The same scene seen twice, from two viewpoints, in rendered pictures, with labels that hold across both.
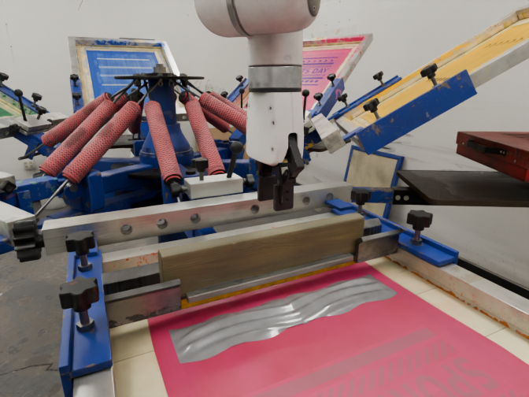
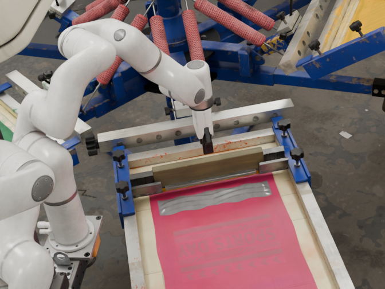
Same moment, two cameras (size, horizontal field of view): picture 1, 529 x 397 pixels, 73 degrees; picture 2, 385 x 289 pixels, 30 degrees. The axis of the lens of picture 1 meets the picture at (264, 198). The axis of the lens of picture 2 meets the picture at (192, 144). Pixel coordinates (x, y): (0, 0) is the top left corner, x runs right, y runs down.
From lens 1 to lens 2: 1.77 m
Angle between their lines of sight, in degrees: 28
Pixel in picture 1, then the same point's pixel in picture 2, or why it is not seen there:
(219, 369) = (173, 219)
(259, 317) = (197, 199)
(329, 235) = (240, 160)
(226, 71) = not seen: outside the picture
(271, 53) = not seen: hidden behind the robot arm
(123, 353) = (139, 208)
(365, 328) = (242, 210)
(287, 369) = (199, 222)
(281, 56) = not seen: hidden behind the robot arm
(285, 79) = (201, 106)
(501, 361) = (286, 230)
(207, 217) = (185, 132)
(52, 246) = (103, 149)
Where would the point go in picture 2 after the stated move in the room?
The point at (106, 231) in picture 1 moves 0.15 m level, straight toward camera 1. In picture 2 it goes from (129, 141) to (133, 169)
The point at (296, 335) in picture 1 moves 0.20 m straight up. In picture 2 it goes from (209, 210) to (203, 160)
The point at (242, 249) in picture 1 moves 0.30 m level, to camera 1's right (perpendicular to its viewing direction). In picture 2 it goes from (190, 168) to (284, 178)
